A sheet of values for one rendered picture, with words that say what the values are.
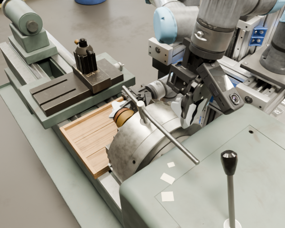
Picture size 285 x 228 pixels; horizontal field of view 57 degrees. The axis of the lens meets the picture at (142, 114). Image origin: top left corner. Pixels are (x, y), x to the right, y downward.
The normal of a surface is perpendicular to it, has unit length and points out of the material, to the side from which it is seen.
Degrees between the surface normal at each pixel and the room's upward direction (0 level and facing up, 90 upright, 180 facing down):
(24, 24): 90
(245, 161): 0
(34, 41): 90
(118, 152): 59
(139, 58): 0
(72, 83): 0
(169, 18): 42
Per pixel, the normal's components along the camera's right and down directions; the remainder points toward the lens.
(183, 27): 0.08, 0.42
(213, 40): -0.16, 0.59
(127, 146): -0.56, -0.17
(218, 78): 0.43, -0.41
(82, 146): 0.00, -0.69
